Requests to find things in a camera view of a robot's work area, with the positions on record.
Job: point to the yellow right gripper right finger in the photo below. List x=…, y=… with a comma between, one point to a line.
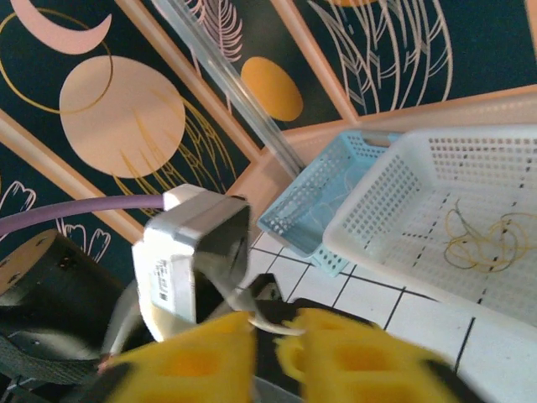
x=327, y=331

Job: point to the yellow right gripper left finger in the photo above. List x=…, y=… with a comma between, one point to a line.
x=218, y=336

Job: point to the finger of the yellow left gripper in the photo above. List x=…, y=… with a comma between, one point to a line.
x=272, y=308

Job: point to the light blue plastic basket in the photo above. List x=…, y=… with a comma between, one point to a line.
x=310, y=197

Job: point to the white plastic basket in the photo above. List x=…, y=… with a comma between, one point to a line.
x=419, y=176

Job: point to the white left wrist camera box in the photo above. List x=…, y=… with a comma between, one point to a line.
x=176, y=252

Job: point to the aluminium frame post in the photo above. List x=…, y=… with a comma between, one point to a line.
x=235, y=84

